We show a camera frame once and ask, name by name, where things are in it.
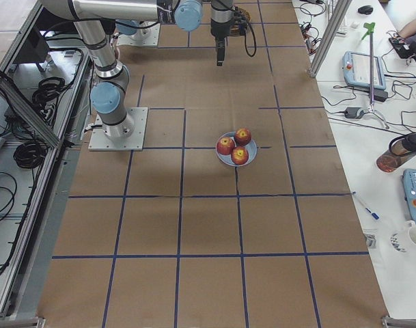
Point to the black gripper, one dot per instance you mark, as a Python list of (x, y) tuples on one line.
[(218, 29)]

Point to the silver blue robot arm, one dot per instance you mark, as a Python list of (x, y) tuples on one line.
[(87, 16)]

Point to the person forearm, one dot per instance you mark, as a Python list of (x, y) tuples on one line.
[(408, 30)]

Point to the woven wicker basket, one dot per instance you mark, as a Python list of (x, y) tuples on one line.
[(241, 22)]

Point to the red apple back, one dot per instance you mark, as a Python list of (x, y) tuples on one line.
[(242, 137)]

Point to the red apple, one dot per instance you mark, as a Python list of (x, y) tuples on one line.
[(225, 146), (239, 155), (242, 137)]

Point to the red apple left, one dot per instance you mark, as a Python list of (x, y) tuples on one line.
[(225, 146)]

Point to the red apple front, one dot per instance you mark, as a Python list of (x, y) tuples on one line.
[(239, 155)]

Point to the teach pendant upper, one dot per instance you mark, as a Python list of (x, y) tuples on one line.
[(356, 70)]

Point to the black computer mouse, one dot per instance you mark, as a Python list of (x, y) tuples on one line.
[(365, 10)]

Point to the grey power adapter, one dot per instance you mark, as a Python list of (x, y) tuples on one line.
[(354, 112)]

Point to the green tipped tripod stand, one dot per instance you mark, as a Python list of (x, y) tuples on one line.
[(369, 31)]

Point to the black power brick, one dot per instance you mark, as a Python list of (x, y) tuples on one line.
[(380, 95)]

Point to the black controller device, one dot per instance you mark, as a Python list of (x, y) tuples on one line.
[(404, 49)]

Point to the black electronics box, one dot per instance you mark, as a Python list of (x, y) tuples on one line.
[(29, 46)]

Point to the brown water bottle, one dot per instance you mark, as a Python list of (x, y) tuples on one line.
[(400, 150)]

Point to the blue white pen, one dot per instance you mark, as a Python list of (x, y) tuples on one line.
[(366, 207)]

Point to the white mug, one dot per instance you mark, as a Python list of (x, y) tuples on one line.
[(405, 240)]

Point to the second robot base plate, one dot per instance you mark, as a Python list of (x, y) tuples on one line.
[(138, 37)]

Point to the aluminium frame post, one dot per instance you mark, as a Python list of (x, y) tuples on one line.
[(335, 21)]

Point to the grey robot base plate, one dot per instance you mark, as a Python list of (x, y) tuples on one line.
[(129, 135)]

